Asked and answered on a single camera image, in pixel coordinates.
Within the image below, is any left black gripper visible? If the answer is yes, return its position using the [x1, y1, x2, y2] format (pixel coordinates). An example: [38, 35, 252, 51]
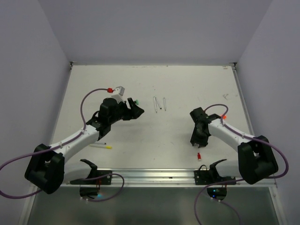
[109, 97, 143, 124]

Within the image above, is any green capped white pen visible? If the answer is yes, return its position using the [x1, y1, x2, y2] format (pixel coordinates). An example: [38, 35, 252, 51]
[153, 96, 159, 113]

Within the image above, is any black capped white pen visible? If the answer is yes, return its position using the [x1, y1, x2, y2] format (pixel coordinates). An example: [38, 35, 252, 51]
[163, 97, 167, 111]

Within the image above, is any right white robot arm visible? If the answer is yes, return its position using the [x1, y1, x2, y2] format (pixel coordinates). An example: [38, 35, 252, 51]
[190, 107, 278, 185]

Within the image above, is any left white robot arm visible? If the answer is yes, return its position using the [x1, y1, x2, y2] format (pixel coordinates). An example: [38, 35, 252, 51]
[24, 97, 144, 194]

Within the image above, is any yellow capped white pen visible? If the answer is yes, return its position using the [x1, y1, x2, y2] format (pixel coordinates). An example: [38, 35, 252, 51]
[90, 144, 113, 150]

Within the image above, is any red capped white marker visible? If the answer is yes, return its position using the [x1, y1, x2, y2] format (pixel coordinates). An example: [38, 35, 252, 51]
[197, 152, 202, 161]

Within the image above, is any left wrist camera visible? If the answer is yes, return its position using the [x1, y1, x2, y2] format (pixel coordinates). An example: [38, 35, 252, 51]
[111, 86, 125, 103]

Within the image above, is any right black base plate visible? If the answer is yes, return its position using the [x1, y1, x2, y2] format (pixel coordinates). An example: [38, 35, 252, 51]
[194, 159, 236, 185]

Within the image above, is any aluminium mounting rail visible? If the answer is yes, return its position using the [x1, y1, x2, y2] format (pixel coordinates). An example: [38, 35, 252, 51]
[56, 166, 277, 187]

